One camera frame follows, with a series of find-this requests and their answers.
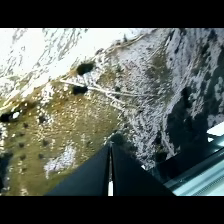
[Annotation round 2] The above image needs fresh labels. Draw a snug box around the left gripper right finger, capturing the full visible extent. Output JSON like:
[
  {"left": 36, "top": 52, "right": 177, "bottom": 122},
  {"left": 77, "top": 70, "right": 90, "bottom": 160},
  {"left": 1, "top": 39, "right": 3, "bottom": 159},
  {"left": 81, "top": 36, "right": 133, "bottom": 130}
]
[{"left": 111, "top": 143, "right": 175, "bottom": 197}]

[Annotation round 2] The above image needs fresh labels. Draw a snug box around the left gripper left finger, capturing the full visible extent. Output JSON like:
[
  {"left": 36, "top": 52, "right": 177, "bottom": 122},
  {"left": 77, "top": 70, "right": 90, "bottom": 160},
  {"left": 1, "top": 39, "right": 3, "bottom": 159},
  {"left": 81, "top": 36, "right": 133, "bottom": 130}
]
[{"left": 44, "top": 143, "right": 112, "bottom": 197}]

